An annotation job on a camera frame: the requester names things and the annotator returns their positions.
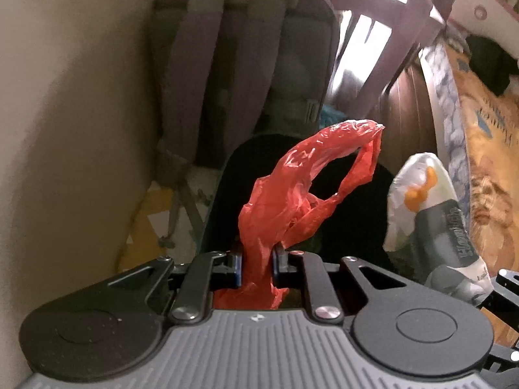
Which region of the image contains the blue white floral mattress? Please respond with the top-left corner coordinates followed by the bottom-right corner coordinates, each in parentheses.
top-left (422, 42), bottom-right (473, 232)

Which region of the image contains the yellow patterned mat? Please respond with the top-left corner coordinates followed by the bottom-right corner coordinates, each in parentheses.
top-left (115, 166), bottom-right (216, 273)

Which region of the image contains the dark green trash bin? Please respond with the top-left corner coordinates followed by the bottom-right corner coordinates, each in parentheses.
top-left (203, 132), bottom-right (426, 289)

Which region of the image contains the white snack packet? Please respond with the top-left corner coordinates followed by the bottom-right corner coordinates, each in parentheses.
top-left (383, 152), bottom-right (494, 305)

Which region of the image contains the red plastic bag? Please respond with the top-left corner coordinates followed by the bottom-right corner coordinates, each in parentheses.
top-left (213, 118), bottom-right (386, 311)

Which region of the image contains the grey purple backpack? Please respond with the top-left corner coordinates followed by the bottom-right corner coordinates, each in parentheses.
top-left (152, 0), bottom-right (340, 249)

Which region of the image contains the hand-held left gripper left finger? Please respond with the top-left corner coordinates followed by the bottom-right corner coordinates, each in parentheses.
top-left (107, 250), bottom-right (245, 325)

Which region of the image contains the pink desk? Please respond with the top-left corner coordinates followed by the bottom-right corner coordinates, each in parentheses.
top-left (300, 0), bottom-right (445, 130)

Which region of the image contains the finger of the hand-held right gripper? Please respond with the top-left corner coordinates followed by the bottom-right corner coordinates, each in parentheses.
top-left (497, 269), bottom-right (519, 291)
top-left (475, 288), bottom-right (519, 313)

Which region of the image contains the pink white bed headboard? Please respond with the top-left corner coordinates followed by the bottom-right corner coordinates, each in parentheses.
top-left (452, 0), bottom-right (519, 49)

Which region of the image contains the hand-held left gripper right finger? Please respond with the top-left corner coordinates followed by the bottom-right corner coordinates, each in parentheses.
top-left (272, 244), bottom-right (412, 325)

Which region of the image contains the black cloth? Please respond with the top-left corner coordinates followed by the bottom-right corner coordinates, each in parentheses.
top-left (466, 36), bottom-right (514, 96)

